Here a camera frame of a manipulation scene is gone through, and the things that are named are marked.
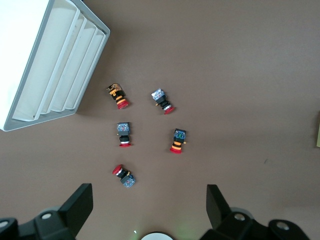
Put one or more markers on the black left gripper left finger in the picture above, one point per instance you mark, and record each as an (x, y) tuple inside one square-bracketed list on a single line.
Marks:
[(72, 212)]

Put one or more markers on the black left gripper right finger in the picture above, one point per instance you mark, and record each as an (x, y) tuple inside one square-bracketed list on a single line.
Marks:
[(220, 212)]

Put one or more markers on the red mushroom button blue body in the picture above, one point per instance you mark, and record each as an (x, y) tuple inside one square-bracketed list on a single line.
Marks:
[(124, 133), (124, 176), (162, 101)]

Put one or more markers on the red mushroom button orange rings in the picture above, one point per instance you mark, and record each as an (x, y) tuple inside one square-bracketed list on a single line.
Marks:
[(178, 141)]

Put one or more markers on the red mushroom button orange body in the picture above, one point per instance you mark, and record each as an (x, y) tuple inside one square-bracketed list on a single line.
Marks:
[(117, 96)]

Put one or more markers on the brown table cover sheet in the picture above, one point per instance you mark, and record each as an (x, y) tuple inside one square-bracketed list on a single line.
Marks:
[(225, 75)]

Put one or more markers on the white slotted storage bin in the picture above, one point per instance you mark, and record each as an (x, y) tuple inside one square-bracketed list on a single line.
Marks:
[(37, 62)]

